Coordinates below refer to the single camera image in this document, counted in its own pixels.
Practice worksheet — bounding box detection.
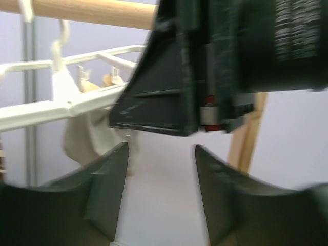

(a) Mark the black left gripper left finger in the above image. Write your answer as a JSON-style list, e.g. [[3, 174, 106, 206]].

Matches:
[[1, 142, 129, 245]]

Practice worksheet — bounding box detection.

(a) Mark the white clip hanger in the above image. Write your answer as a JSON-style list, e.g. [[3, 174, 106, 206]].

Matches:
[[1, 1, 144, 132]]

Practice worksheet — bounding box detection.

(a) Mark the wooden hanging rod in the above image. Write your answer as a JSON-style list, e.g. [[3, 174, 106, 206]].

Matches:
[[0, 0, 158, 31]]

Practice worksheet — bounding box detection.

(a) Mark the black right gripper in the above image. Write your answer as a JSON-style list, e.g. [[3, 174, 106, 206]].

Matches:
[[109, 0, 255, 136]]

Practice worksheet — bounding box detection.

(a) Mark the brown striped sock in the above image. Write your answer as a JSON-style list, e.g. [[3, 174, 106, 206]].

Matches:
[[0, 141, 7, 181]]

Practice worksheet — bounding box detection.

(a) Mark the cream grey sock hanging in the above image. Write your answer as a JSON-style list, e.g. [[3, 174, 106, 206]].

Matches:
[[61, 73, 140, 177]]

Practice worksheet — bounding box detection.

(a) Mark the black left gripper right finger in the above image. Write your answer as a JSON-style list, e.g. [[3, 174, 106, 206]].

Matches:
[[195, 145, 327, 245]]

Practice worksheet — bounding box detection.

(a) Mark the wooden rack frame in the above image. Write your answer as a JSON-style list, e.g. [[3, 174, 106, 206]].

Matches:
[[228, 92, 268, 174]]

